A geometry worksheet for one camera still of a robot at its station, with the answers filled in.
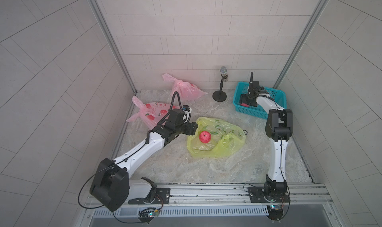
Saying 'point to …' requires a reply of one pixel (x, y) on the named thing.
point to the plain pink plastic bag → (186, 91)
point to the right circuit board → (275, 211)
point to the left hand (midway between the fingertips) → (195, 123)
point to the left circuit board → (146, 215)
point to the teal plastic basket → (279, 96)
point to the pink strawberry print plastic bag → (151, 114)
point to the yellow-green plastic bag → (226, 138)
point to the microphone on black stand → (220, 96)
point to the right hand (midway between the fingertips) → (245, 98)
